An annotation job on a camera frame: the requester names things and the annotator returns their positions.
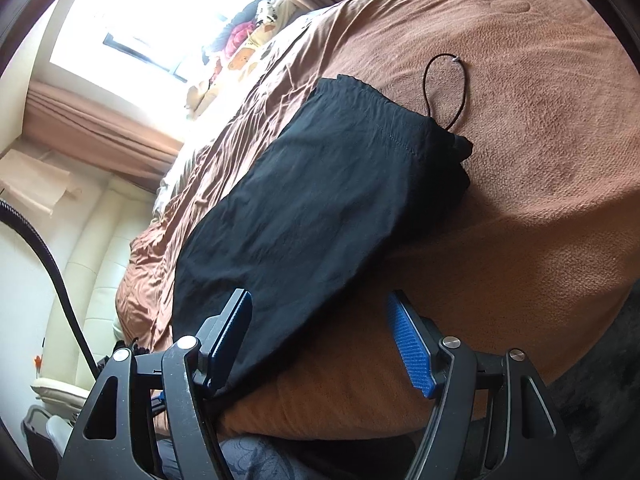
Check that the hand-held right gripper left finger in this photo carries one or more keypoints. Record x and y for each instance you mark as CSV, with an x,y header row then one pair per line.
x,y
227,345

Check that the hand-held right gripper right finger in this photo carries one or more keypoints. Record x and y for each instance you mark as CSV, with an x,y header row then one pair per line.
x,y
412,350

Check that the black pants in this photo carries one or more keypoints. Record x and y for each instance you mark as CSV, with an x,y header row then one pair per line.
x,y
310,200

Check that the person's leg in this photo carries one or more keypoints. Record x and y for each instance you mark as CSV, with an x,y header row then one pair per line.
x,y
260,460

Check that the cream padded headboard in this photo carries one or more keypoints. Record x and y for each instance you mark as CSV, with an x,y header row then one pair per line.
x,y
100,270

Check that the beige duvet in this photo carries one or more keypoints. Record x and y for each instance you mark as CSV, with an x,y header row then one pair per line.
x,y
175,180

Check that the orange toy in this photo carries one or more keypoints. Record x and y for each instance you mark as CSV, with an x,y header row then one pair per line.
x,y
38,360

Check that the dark rug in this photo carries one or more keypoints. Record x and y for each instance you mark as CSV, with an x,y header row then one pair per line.
x,y
600,400

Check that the black bin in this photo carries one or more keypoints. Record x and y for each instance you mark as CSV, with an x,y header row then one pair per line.
x,y
37,430

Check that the brown blanket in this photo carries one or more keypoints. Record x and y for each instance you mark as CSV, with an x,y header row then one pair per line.
x,y
525,160

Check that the cream hanging cloth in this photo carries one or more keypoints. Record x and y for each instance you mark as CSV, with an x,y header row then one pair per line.
x,y
40,180

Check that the row of plush toys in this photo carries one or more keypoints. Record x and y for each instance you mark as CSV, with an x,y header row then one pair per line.
x,y
240,45

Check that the black framed window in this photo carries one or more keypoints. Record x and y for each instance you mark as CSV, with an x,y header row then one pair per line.
x,y
150,5

